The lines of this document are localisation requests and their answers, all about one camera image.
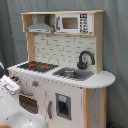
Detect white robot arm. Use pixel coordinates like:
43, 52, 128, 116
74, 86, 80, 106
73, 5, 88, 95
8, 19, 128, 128
0, 62, 47, 128

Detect wooden toy kitchen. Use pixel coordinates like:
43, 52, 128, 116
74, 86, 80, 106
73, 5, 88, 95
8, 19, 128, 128
9, 10, 115, 128

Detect metal pot in sink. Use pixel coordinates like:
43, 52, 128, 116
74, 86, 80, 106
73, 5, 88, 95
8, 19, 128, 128
64, 70, 77, 78

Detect grey toy sink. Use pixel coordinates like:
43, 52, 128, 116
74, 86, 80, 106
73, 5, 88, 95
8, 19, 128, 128
53, 67, 93, 81

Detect black toy faucet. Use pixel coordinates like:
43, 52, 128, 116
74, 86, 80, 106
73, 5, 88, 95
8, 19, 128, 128
76, 50, 96, 71

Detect black stovetop red burners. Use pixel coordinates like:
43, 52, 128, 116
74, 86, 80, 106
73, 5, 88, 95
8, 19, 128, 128
20, 61, 57, 72

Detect right red stove knob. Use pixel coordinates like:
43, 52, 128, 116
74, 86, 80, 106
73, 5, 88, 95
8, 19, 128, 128
32, 81, 38, 87

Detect grey ice dispenser panel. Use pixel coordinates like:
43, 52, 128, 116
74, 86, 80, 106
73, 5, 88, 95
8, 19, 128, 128
55, 93, 72, 120

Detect toy microwave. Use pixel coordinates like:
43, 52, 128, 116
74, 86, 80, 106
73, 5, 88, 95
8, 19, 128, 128
56, 14, 93, 33

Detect grey range hood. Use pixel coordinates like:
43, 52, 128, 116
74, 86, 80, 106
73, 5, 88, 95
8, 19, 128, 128
26, 15, 54, 34

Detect toy oven door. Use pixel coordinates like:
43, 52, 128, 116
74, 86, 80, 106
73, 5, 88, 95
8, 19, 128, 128
19, 90, 38, 114

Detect grey curtain backdrop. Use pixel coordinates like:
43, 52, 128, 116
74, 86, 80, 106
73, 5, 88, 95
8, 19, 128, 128
0, 0, 128, 128

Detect grey fridge door handle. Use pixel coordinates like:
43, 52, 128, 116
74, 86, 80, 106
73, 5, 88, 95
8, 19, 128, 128
48, 101, 52, 119

